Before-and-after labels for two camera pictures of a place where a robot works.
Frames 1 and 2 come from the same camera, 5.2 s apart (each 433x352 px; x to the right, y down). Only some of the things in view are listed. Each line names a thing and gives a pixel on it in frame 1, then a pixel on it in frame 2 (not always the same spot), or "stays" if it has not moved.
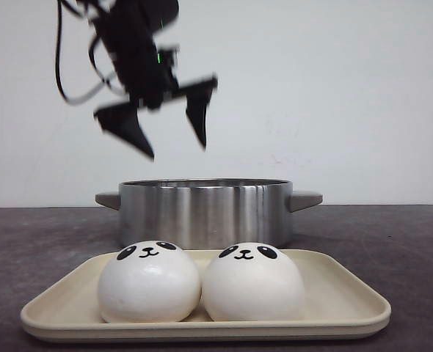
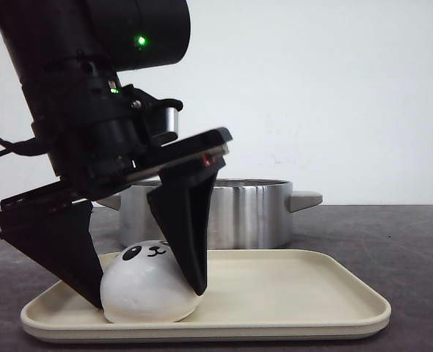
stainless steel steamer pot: (207, 213) stays
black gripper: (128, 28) -> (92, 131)
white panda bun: (149, 281) stays
